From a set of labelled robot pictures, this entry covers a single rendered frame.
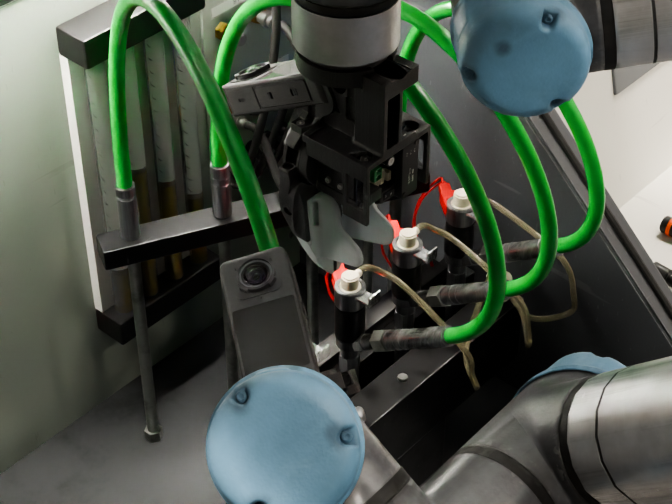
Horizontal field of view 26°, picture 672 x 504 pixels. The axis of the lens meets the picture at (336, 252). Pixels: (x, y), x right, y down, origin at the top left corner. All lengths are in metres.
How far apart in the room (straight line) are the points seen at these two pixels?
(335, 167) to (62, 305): 0.51
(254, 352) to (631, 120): 0.79
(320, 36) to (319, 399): 0.35
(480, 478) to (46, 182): 0.72
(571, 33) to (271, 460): 0.29
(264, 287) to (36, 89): 0.47
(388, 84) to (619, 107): 0.61
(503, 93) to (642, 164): 0.81
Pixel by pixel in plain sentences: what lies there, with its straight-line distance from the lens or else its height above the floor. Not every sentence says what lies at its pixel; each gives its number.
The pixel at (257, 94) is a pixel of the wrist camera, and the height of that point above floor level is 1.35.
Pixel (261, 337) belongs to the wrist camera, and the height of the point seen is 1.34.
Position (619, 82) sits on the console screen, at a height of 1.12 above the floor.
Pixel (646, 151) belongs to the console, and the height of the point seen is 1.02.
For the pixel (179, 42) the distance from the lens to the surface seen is 1.02.
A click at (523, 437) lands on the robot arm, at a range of 0.78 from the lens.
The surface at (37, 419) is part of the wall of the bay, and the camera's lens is 1.53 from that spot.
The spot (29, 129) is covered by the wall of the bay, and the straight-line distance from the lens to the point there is 1.34.
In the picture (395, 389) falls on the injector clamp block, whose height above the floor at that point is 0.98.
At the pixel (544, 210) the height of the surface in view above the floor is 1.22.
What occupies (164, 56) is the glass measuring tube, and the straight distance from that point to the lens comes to 1.37.
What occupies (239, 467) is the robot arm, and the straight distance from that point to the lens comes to 0.69.
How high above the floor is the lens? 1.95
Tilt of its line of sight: 40 degrees down
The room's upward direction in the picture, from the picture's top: straight up
